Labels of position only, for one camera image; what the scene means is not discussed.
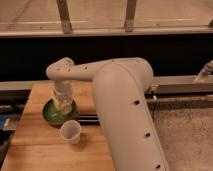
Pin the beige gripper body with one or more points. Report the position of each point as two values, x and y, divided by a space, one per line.
63 87

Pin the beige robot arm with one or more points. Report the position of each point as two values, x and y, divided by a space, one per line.
118 88

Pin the green ceramic bowl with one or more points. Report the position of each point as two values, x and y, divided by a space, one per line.
55 118

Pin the black rectangular bar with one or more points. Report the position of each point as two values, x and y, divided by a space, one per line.
88 119

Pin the translucent plastic cup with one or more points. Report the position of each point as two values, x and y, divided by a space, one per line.
71 131

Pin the metal fitting at right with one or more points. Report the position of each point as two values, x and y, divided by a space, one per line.
205 72

